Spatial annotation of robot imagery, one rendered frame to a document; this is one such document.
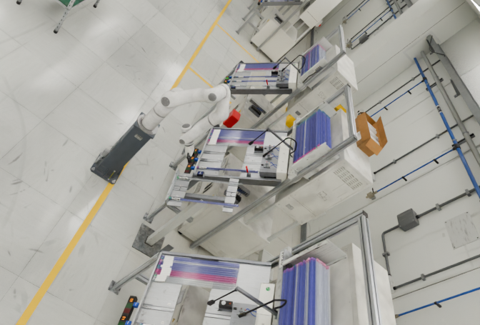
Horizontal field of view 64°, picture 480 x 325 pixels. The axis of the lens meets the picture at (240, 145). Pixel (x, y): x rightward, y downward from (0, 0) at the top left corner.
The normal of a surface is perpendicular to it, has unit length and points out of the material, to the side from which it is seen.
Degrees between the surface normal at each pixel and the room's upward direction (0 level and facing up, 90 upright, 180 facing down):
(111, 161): 90
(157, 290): 44
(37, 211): 0
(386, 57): 90
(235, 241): 90
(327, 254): 90
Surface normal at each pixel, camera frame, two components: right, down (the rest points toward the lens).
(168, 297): -0.05, -0.80
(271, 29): -0.17, 0.59
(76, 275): 0.65, -0.54
